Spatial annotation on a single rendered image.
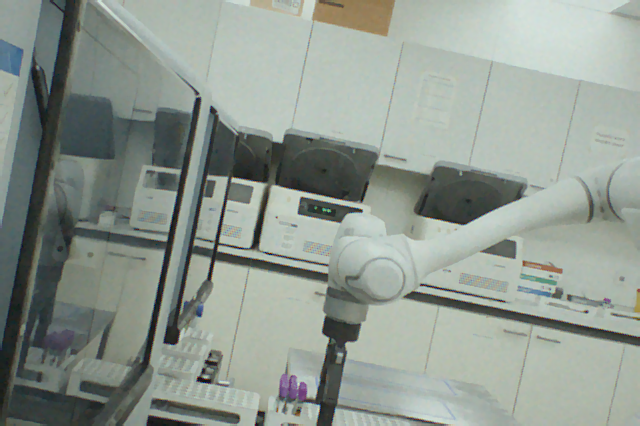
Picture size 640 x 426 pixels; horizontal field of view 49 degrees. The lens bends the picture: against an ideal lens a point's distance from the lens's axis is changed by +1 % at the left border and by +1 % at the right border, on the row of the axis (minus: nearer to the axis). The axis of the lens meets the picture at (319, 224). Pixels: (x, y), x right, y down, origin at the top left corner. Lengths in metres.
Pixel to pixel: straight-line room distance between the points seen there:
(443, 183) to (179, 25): 1.70
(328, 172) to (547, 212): 2.69
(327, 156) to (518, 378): 1.59
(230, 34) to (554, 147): 1.92
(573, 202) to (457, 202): 2.74
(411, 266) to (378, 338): 2.59
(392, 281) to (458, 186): 2.93
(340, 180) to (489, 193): 0.85
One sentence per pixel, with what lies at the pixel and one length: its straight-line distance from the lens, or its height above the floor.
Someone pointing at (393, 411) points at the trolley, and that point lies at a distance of 1.74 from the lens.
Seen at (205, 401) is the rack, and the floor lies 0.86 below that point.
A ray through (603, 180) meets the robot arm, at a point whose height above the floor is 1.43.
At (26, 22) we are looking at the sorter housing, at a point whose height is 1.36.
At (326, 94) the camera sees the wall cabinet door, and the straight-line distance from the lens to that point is 3.99.
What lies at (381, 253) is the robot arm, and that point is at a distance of 1.17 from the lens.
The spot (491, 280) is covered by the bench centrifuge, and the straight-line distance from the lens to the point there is 3.87.
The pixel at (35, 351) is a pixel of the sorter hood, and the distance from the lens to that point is 0.54.
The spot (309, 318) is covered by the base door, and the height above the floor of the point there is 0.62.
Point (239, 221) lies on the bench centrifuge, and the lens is 3.68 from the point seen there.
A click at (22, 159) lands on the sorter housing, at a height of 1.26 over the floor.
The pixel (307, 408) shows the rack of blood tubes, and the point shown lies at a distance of 1.47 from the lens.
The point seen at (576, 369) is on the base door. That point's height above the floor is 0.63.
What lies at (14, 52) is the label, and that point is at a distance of 0.43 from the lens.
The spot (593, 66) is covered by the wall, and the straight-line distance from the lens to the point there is 4.74.
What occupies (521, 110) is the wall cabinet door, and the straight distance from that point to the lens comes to 4.19.
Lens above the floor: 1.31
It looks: 3 degrees down
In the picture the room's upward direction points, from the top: 12 degrees clockwise
